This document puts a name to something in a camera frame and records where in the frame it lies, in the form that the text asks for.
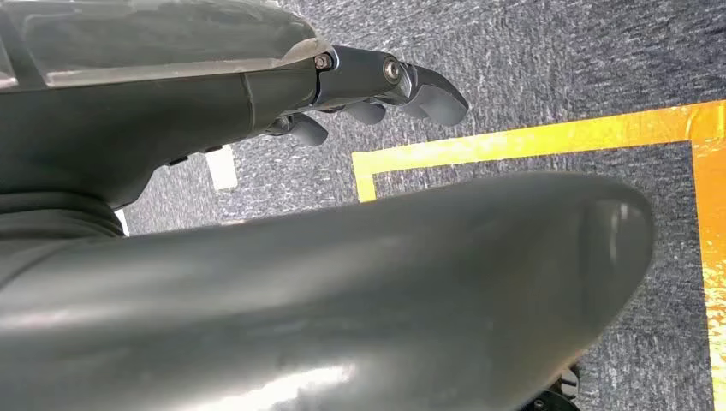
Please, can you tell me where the white floor tag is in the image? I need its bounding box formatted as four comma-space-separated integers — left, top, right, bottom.
204, 145, 240, 192

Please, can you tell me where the yellow floor tape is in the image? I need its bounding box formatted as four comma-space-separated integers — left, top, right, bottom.
351, 98, 726, 411

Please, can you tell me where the black robot hip joint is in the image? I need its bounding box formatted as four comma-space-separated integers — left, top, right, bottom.
517, 389, 580, 411

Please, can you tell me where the black robot foot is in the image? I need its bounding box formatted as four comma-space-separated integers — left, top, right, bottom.
558, 366, 580, 401

